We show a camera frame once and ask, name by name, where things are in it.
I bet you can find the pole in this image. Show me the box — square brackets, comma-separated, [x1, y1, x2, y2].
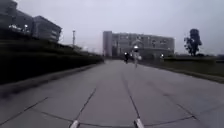
[71, 29, 77, 48]

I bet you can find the robot's own part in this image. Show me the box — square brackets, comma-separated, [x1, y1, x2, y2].
[133, 117, 145, 128]
[69, 119, 80, 128]

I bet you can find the grass verge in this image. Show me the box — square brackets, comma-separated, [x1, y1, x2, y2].
[143, 57, 224, 79]

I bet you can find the grey stone kerb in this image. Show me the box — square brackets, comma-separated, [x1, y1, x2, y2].
[0, 62, 104, 98]

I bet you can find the grey paved path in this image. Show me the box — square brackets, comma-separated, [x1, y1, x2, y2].
[0, 59, 224, 128]

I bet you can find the leafy tree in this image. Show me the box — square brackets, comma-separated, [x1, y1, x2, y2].
[183, 28, 203, 57]

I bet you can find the large grey building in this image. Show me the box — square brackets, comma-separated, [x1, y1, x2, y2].
[102, 30, 176, 59]

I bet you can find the dark building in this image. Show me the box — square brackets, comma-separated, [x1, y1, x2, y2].
[0, 0, 34, 38]

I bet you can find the dark kerb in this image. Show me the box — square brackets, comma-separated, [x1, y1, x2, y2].
[139, 63, 224, 84]

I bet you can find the person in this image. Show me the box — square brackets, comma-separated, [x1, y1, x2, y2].
[123, 51, 130, 64]
[132, 45, 143, 69]

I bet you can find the dark hedge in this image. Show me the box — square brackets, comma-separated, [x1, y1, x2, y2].
[0, 39, 105, 84]

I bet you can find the grey building with windows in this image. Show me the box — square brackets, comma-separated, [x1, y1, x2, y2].
[31, 14, 63, 44]

